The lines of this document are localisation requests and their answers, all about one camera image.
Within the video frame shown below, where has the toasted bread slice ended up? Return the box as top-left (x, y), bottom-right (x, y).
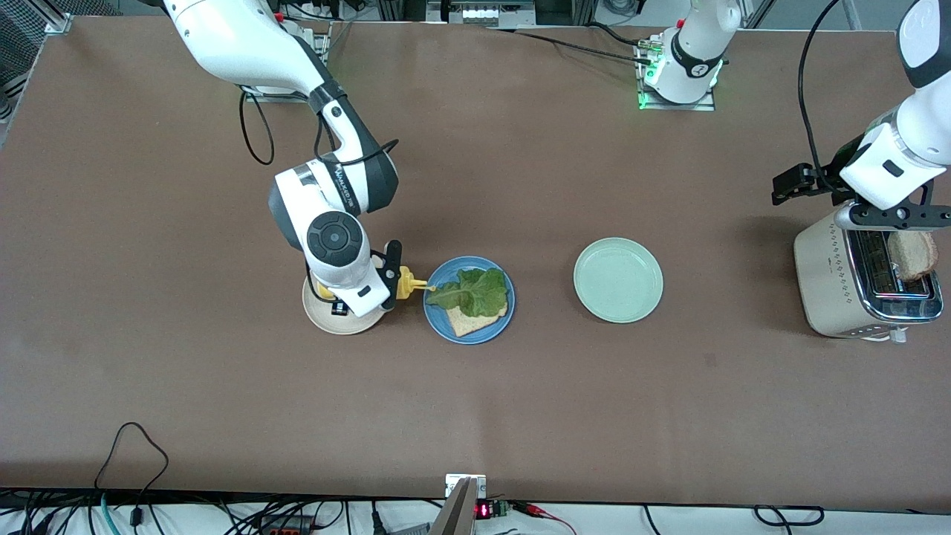
top-left (888, 230), bottom-right (938, 282)

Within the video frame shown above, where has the beige and chrome toaster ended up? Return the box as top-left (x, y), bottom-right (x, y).
top-left (793, 208), bottom-right (944, 340)

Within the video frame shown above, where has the silver electronics unit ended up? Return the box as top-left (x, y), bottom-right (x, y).
top-left (426, 0), bottom-right (537, 27)

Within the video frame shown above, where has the silver metal bracket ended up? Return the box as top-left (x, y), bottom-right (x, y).
top-left (444, 473), bottom-right (487, 535)

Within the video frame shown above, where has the white bread slice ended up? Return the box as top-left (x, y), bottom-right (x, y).
top-left (444, 297), bottom-right (510, 339)

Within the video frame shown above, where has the pale green round plate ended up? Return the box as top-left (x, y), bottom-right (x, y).
top-left (573, 237), bottom-right (664, 324)

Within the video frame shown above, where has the black cable to arm base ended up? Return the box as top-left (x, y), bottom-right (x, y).
top-left (487, 21), bottom-right (658, 66)

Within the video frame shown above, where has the black and white checkered fabric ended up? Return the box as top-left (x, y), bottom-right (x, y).
top-left (0, 0), bottom-right (120, 112)

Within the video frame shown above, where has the beige round plate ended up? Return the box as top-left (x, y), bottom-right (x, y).
top-left (302, 275), bottom-right (395, 336)

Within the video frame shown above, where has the thin black looped cable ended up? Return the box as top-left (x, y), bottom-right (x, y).
top-left (94, 421), bottom-right (170, 525)

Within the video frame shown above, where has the coiled black cable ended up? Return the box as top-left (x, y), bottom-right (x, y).
top-left (753, 505), bottom-right (825, 527)

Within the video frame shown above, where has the yellow squeeze bottle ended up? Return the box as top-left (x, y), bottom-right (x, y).
top-left (315, 265), bottom-right (439, 301)

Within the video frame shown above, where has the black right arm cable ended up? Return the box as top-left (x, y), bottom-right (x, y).
top-left (239, 88), bottom-right (400, 168)

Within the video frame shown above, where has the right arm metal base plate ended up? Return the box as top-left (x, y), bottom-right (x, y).
top-left (239, 21), bottom-right (332, 103)

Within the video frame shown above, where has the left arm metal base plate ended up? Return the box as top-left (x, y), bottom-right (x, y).
top-left (635, 37), bottom-right (718, 112)

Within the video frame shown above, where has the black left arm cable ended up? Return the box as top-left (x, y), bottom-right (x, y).
top-left (797, 0), bottom-right (848, 195)

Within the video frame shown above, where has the green lettuce leaf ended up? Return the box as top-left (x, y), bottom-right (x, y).
top-left (425, 267), bottom-right (510, 318)

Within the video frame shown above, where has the blue round plate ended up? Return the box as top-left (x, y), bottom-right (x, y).
top-left (423, 256), bottom-right (516, 345)

